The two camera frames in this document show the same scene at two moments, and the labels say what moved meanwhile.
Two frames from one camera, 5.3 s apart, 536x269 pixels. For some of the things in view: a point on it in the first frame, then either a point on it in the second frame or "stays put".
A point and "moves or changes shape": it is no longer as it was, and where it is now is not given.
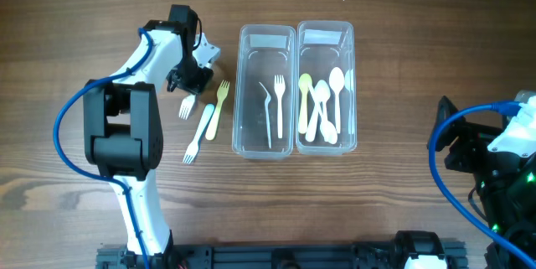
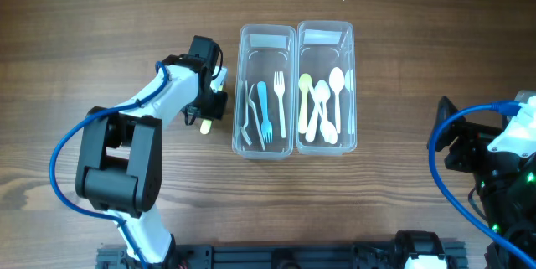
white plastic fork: [280, 86] stays put
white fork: [186, 106] moves or changes shape
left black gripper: [191, 81] to [213, 106]
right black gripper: [454, 136] stays put
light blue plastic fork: [193, 147] to [266, 126]
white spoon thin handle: [322, 93] stays put
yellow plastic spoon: [305, 82] stays put
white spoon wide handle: [337, 80] stays put
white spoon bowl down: [327, 129] stays put
